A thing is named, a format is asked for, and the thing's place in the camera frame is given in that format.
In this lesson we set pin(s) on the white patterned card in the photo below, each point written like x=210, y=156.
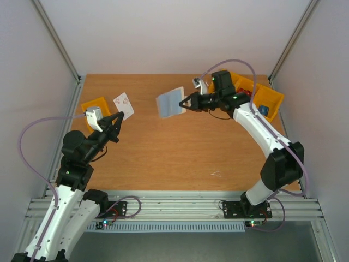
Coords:
x=123, y=104

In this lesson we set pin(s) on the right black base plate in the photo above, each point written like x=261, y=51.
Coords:
x=234, y=209

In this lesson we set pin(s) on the yellow bin with red cards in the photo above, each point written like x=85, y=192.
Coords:
x=242, y=82

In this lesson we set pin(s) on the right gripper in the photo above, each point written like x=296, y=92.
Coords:
x=196, y=101

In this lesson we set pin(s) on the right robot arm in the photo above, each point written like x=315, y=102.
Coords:
x=284, y=159

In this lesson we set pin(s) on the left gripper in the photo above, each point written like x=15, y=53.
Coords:
x=107, y=123

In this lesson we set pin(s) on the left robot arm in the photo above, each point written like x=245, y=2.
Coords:
x=73, y=206

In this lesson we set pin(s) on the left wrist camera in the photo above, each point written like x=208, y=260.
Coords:
x=93, y=116

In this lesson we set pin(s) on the beige card holder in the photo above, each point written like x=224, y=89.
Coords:
x=168, y=103

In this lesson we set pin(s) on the yellow bin with black cards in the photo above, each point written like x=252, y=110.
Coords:
x=211, y=84

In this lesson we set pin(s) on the red cards stack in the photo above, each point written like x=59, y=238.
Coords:
x=248, y=92

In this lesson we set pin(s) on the aluminium rail frame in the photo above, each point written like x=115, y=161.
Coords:
x=181, y=168

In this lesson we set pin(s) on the yellow bin with blue card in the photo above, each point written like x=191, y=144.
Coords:
x=271, y=98

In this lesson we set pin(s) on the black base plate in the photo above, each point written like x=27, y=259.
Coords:
x=234, y=209
x=119, y=209

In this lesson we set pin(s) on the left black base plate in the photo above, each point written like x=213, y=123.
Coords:
x=119, y=209

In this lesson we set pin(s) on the grey slotted cable duct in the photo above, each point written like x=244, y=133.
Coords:
x=167, y=227

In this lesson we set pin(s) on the blue card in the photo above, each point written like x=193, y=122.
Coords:
x=264, y=110

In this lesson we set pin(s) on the single yellow bin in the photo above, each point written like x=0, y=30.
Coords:
x=101, y=102

